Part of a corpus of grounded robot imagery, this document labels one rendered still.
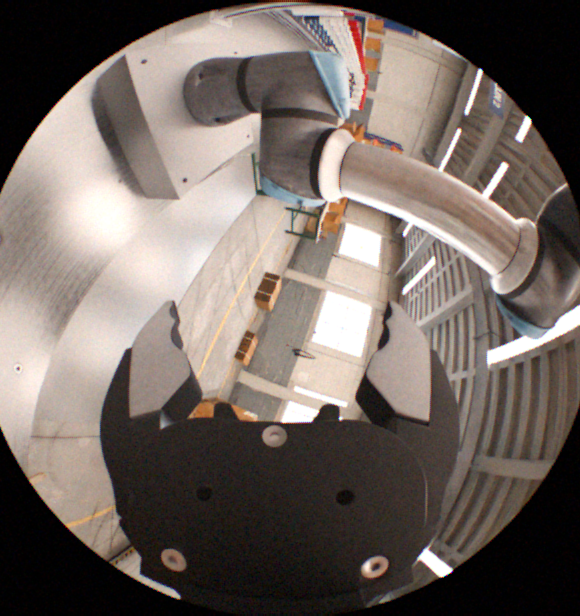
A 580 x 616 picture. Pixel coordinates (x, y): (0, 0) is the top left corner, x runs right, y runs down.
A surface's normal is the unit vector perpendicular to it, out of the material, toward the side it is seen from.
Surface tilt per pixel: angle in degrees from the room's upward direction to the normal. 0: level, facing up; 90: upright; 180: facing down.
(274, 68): 90
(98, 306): 0
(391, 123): 90
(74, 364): 0
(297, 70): 91
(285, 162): 107
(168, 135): 3
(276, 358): 90
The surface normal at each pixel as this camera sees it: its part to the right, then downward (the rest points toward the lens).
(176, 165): 0.94, 0.29
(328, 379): 0.00, -0.40
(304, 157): -0.58, 0.52
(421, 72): -0.35, 0.86
